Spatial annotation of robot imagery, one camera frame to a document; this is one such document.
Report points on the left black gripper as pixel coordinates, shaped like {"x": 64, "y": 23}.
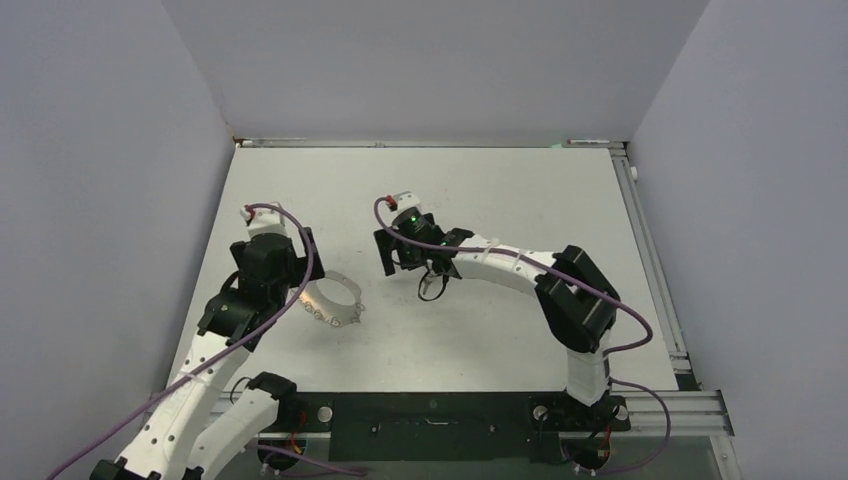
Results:
{"x": 300, "y": 263}

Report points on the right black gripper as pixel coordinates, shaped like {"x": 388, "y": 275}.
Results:
{"x": 387, "y": 247}

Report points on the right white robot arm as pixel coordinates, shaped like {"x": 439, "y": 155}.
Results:
{"x": 577, "y": 301}

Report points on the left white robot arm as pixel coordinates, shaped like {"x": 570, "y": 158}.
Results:
{"x": 175, "y": 442}

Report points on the red white marker pen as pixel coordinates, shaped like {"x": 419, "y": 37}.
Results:
{"x": 588, "y": 142}

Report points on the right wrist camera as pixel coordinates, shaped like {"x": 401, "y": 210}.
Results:
{"x": 402, "y": 201}

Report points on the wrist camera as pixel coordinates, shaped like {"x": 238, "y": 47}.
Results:
{"x": 263, "y": 220}
{"x": 402, "y": 201}

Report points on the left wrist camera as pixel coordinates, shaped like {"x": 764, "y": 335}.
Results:
{"x": 263, "y": 220}

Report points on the aluminium frame rail back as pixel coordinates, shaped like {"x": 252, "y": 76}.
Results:
{"x": 465, "y": 143}

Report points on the aluminium frame rail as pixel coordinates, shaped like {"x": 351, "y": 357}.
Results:
{"x": 677, "y": 413}
{"x": 658, "y": 286}
{"x": 465, "y": 143}

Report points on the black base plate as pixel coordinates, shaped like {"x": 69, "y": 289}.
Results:
{"x": 478, "y": 443}

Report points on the aluminium frame rail right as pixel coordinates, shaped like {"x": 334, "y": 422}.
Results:
{"x": 658, "y": 286}

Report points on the aluminium frame rail front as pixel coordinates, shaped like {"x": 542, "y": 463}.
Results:
{"x": 677, "y": 413}

